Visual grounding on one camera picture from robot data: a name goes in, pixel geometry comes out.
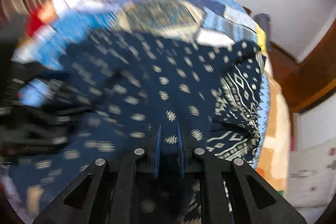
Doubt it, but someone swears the navy patterned hooded garment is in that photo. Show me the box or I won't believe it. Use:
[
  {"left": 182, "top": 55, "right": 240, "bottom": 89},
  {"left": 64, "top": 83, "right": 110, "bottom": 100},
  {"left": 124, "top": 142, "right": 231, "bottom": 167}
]
[{"left": 9, "top": 29, "right": 265, "bottom": 223}]

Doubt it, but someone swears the orange beige plush blanket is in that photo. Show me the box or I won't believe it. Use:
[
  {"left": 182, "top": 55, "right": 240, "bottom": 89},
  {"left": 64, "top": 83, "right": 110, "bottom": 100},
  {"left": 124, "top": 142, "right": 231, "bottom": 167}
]
[{"left": 256, "top": 60, "right": 291, "bottom": 196}]

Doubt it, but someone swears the blue patchwork bedspread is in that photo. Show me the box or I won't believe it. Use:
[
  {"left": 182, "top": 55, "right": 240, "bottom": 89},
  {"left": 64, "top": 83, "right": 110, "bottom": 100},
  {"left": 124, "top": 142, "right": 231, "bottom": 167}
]
[{"left": 10, "top": 0, "right": 271, "bottom": 169}]

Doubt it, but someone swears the dark grey cloth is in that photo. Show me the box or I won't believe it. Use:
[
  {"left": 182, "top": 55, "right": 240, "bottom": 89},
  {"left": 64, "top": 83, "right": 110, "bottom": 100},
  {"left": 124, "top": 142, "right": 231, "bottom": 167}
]
[{"left": 253, "top": 13, "right": 271, "bottom": 39}]

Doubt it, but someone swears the brown wooden door frame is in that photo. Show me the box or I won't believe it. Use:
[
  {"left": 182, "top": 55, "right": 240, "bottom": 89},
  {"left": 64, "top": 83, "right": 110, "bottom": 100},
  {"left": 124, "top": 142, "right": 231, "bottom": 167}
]
[{"left": 243, "top": 6, "right": 336, "bottom": 114}]

